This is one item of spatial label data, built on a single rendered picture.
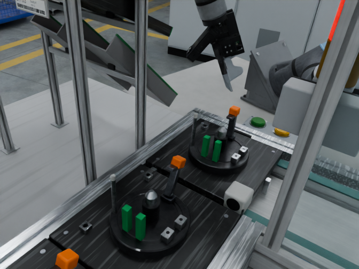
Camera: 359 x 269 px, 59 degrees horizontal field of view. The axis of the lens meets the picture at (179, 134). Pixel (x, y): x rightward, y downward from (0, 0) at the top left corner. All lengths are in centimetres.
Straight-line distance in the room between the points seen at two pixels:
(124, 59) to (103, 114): 41
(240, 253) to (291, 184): 15
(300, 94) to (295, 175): 12
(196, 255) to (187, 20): 353
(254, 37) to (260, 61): 253
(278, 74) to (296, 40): 250
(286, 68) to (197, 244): 78
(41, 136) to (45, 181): 20
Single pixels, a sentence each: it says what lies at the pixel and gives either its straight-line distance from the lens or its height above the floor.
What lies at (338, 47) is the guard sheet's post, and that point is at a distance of 41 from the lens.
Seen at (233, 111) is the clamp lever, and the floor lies 107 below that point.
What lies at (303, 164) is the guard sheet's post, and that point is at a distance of 47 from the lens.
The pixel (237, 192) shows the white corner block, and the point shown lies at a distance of 63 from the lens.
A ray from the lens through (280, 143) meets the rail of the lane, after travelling 86.
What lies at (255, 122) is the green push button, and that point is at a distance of 90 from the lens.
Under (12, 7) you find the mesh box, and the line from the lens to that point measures 522.
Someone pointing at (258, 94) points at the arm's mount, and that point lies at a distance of 122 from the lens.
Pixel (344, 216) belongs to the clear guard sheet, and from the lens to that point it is 53.
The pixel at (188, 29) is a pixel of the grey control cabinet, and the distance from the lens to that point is 395.
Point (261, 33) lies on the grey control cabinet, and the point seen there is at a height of 48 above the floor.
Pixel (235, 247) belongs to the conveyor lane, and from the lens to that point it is 59.
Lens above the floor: 142
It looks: 34 degrees down
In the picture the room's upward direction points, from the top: 5 degrees clockwise
